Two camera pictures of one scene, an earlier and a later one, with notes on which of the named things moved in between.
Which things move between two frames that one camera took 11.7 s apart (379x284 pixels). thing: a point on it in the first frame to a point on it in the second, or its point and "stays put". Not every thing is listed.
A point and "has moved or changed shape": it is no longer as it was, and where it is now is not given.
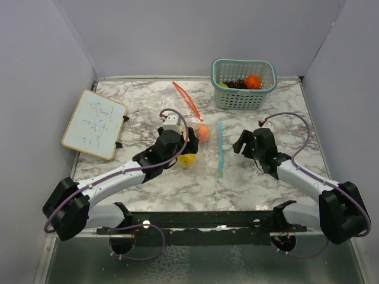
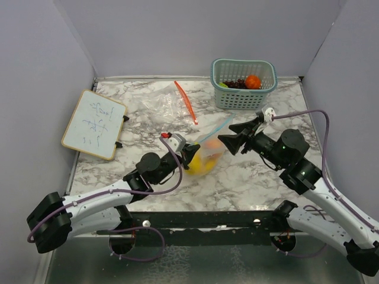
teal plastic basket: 225,70 stays put
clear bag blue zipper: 208,160 has moved or changed shape
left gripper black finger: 192,146 to 188,152
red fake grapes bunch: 240,83 stays put
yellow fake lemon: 186,160 has moved or changed shape
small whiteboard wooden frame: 96,125 stays put
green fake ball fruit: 223,85 stays put
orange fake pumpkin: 253,81 stays put
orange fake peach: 202,132 to 214,144
